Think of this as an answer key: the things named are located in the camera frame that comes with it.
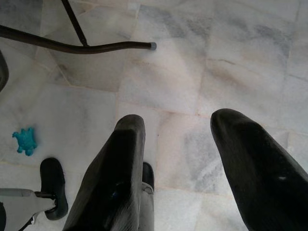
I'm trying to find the grey robot right leg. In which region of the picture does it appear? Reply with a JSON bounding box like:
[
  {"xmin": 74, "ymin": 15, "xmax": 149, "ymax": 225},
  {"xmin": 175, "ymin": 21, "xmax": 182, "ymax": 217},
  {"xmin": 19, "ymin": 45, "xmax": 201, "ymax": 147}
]
[{"xmin": 139, "ymin": 181, "xmax": 155, "ymax": 231}]

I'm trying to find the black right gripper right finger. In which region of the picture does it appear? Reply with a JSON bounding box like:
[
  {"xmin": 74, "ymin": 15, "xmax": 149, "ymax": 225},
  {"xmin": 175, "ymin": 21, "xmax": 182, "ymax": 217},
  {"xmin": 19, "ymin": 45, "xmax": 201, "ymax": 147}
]
[{"xmin": 210, "ymin": 108, "xmax": 308, "ymax": 231}]

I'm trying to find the dark metal table leg frame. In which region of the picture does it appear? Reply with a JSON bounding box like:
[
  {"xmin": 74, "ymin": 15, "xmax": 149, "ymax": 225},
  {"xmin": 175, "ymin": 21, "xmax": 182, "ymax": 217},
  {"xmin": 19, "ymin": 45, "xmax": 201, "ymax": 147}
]
[{"xmin": 0, "ymin": 0, "xmax": 157, "ymax": 55}]

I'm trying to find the blue turtle toy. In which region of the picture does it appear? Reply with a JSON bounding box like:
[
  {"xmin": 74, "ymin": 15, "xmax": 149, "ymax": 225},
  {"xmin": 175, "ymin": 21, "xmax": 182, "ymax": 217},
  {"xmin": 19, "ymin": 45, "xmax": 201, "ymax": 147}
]
[{"xmin": 12, "ymin": 123, "xmax": 39, "ymax": 156}]

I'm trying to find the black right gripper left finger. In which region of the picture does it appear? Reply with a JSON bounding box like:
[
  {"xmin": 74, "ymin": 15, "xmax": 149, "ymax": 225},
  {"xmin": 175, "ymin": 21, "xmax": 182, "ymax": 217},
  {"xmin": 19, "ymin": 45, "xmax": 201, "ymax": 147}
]
[{"xmin": 62, "ymin": 115, "xmax": 146, "ymax": 231}]

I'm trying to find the black robot right foot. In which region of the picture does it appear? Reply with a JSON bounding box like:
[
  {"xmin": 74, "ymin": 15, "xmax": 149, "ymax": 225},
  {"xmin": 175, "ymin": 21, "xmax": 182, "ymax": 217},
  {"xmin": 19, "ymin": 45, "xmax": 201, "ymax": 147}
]
[{"xmin": 142, "ymin": 161, "xmax": 155, "ymax": 191}]

